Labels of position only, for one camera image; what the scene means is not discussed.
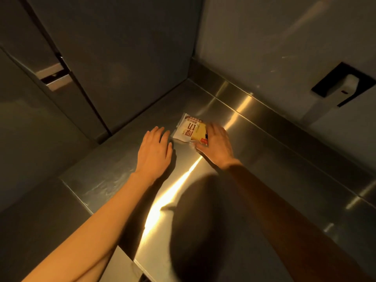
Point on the white plug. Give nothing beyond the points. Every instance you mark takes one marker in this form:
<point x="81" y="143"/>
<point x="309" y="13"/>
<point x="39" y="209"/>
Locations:
<point x="346" y="85"/>

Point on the person's left little finger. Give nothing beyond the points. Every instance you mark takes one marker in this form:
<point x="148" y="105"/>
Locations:
<point x="146" y="140"/>

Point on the person's left middle finger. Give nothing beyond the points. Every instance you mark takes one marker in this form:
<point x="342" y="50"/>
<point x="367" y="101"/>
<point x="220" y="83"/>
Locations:
<point x="159" y="135"/>

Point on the person's right forearm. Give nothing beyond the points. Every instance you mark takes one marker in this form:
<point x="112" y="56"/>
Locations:
<point x="288" y="229"/>

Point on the person's right thumb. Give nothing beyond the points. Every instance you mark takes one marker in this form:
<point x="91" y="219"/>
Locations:
<point x="201" y="146"/>

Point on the steel counter backsplash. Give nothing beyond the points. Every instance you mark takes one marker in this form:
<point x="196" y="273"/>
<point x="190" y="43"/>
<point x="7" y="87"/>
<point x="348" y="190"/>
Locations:
<point x="264" y="114"/>

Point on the grey steel cabinet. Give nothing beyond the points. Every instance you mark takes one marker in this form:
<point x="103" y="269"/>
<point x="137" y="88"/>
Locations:
<point x="117" y="61"/>

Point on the person's right hand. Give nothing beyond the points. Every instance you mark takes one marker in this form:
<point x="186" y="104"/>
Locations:
<point x="219" y="149"/>

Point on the white and yellow snack packet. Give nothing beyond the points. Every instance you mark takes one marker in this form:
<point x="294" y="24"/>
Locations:
<point x="188" y="130"/>

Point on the person's left thumb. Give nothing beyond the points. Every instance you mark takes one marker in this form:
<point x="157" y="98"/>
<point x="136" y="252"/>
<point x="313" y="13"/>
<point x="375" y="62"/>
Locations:
<point x="169" y="151"/>

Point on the person's left forearm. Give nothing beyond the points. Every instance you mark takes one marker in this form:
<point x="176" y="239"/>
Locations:
<point x="97" y="229"/>

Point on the person's left hand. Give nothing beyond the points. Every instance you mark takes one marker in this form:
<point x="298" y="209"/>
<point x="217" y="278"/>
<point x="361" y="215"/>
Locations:
<point x="154" y="157"/>

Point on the black wall socket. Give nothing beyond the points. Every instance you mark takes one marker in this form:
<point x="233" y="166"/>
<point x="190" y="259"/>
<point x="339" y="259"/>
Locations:
<point x="329" y="85"/>

